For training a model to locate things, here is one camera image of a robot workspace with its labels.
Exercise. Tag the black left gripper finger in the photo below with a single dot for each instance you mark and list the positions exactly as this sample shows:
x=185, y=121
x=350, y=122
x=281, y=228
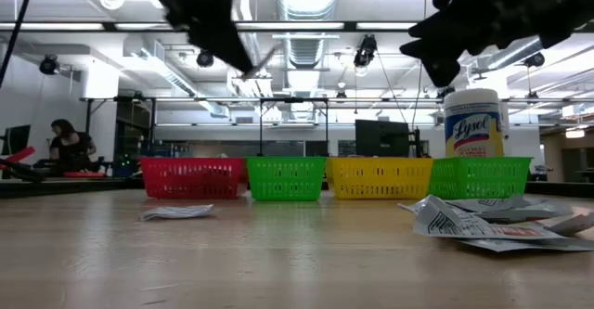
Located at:
x=234, y=40
x=218, y=44

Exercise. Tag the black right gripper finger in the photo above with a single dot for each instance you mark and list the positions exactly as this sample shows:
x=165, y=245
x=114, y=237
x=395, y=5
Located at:
x=445, y=25
x=441, y=49

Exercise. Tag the black hanging lamp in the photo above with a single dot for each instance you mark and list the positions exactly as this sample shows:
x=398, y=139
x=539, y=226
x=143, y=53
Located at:
x=446, y=93

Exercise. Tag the Lysol wipes canister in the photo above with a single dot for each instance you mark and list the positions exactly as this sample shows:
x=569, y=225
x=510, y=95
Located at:
x=473, y=128

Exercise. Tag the black computer monitor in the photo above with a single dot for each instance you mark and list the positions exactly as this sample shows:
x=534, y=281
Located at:
x=380, y=137
x=16, y=139

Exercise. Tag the green plastic basket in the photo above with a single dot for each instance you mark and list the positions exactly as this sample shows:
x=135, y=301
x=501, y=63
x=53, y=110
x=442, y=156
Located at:
x=285, y=176
x=478, y=179

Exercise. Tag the red plastic basket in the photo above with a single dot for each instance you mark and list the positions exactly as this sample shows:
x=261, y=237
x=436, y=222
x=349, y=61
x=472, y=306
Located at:
x=185, y=179

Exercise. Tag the yellow plastic basket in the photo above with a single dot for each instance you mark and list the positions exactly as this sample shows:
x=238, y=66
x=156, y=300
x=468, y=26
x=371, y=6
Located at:
x=380, y=179

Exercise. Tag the person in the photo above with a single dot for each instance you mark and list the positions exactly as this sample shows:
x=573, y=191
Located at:
x=69, y=144

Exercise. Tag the orange strip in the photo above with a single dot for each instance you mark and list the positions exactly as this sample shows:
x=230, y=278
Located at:
x=86, y=175

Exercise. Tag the red flat object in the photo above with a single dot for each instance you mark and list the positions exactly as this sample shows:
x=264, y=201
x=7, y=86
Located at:
x=18, y=155

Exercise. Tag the black hanging camera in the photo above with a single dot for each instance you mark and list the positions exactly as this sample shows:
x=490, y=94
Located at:
x=205, y=59
x=366, y=49
x=534, y=60
x=48, y=65

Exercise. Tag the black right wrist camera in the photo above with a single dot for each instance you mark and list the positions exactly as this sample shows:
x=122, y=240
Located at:
x=443, y=72

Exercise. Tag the silver ventilation duct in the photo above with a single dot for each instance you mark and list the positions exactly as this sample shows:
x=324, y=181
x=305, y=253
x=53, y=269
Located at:
x=306, y=3

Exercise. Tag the black overhead frame beam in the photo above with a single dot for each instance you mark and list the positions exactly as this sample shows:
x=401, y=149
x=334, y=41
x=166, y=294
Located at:
x=325, y=26

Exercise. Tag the black background workstation frame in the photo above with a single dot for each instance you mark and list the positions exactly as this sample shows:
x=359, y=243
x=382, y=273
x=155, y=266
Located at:
x=153, y=132

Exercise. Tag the black table edge rail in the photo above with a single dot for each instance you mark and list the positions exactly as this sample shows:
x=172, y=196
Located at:
x=69, y=187

